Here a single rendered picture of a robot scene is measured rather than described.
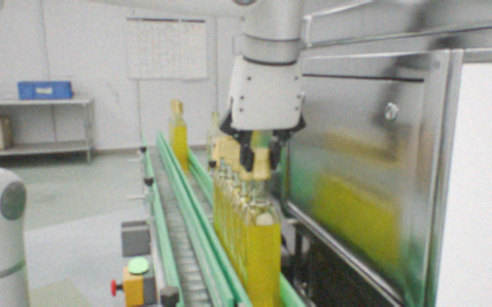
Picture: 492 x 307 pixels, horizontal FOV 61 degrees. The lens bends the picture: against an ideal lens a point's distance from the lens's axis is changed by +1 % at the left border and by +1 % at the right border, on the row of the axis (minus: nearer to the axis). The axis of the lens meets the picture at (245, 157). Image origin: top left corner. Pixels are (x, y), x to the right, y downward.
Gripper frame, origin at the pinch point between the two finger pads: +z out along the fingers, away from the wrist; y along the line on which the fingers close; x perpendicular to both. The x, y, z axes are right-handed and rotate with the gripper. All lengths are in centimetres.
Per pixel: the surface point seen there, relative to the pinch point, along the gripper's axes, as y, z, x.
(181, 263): 9.7, 34.5, -16.7
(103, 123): 53, 224, -551
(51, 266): 42, 56, -47
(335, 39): -12.8, -16.6, -6.1
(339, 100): -12.5, -8.3, -1.1
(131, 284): 20, 43, -21
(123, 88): 22, 174, -564
